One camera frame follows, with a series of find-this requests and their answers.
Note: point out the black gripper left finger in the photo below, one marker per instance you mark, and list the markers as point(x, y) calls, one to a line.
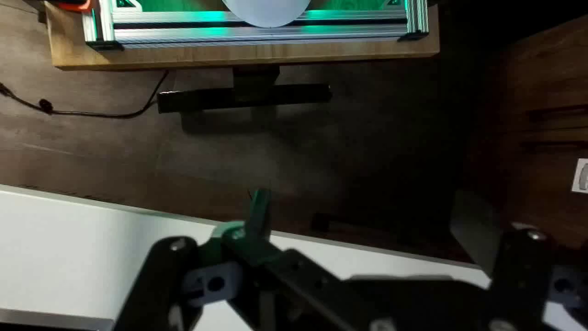
point(166, 282)

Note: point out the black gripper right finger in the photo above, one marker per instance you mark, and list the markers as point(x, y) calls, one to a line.
point(521, 276)

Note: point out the white cabinet label sticker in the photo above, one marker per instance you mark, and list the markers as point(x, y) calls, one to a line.
point(581, 175)

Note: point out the dark wooden cabinet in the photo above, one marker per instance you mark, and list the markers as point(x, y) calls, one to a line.
point(539, 122)

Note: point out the wooden base board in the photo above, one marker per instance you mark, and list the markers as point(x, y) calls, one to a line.
point(245, 56)

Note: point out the orange clamp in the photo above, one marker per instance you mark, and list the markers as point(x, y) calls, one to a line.
point(76, 4)

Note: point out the black stereo camera bar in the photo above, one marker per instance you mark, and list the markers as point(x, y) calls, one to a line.
point(245, 98)

